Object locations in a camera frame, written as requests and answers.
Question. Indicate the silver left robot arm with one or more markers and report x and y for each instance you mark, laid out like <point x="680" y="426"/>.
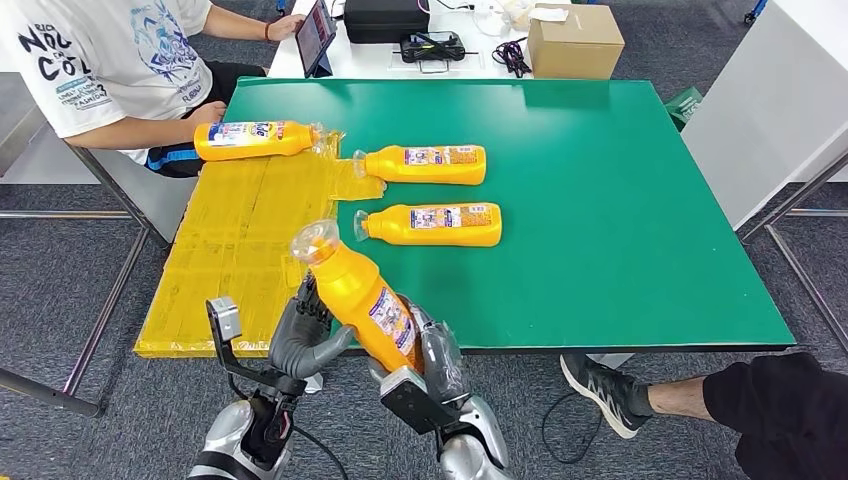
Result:
<point x="228" y="430"/>

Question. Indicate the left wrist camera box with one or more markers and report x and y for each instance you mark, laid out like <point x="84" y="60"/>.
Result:
<point x="224" y="321"/>

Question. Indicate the black tablet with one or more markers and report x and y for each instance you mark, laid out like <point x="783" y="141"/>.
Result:
<point x="314" y="33"/>

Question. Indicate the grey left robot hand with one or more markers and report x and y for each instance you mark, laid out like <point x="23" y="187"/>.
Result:
<point x="298" y="351"/>

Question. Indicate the white desk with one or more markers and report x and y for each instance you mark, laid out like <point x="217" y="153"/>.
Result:
<point x="371" y="61"/>

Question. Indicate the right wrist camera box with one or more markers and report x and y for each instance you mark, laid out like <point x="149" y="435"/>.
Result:
<point x="414" y="404"/>

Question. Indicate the brown cardboard box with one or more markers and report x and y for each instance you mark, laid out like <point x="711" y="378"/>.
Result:
<point x="575" y="48"/>

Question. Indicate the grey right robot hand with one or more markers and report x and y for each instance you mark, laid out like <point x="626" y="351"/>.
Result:
<point x="444" y="361"/>

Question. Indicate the person's left hand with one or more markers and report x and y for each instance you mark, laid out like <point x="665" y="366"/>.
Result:
<point x="285" y="28"/>

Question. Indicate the orange detergent bottle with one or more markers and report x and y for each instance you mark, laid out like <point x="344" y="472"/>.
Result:
<point x="430" y="175"/>
<point x="351" y="291"/>
<point x="430" y="237"/>
<point x="252" y="150"/>

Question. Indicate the blue caster leg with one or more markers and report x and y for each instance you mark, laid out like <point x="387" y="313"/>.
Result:
<point x="755" y="9"/>
<point x="281" y="6"/>

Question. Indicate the person's right hand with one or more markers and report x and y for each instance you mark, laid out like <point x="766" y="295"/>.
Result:
<point x="206" y="112"/>

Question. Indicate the black carrying case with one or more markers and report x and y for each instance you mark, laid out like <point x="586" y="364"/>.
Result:
<point x="385" y="20"/>

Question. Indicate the black handheld controller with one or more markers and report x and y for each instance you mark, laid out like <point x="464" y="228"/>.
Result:
<point x="432" y="48"/>

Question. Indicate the white bench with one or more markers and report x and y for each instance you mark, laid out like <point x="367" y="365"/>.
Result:
<point x="132" y="199"/>

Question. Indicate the yellow taped cardboard board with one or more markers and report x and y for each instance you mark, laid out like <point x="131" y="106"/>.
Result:
<point x="232" y="252"/>

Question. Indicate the white paper sheet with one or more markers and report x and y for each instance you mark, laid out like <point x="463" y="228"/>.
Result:
<point x="548" y="14"/>

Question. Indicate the clear plastic bag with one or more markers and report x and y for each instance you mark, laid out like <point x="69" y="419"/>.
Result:
<point x="491" y="20"/>

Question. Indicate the steel table frame legs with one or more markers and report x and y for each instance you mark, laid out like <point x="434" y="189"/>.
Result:
<point x="795" y="197"/>

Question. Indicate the steel frame table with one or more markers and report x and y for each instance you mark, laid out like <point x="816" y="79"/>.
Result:
<point x="66" y="216"/>

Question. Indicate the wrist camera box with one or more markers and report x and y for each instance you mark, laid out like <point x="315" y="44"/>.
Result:
<point x="224" y="321"/>
<point x="414" y="404"/>

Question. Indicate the green bag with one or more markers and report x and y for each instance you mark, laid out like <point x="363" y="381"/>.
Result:
<point x="686" y="107"/>

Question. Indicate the person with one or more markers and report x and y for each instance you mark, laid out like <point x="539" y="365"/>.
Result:
<point x="782" y="404"/>
<point x="99" y="66"/>

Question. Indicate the white side table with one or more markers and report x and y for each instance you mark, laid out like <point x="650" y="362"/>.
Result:
<point x="762" y="112"/>

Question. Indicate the white table leg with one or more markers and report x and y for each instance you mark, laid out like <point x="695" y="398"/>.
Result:
<point x="613" y="361"/>
<point x="315" y="384"/>

